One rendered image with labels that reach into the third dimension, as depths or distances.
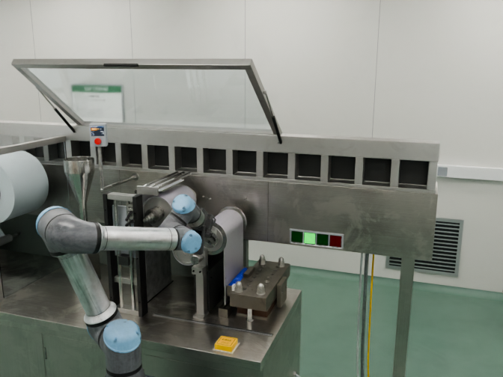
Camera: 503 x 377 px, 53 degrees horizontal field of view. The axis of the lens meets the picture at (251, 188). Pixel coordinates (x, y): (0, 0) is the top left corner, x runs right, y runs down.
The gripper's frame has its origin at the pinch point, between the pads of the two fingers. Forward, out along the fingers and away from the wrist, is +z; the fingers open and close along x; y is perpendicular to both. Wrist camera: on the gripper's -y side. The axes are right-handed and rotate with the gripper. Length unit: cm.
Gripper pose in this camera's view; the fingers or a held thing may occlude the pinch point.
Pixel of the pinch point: (210, 242)
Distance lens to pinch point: 213.5
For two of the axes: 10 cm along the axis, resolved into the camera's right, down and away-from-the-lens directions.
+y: 2.1, -8.9, 4.1
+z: 2.5, 4.5, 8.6
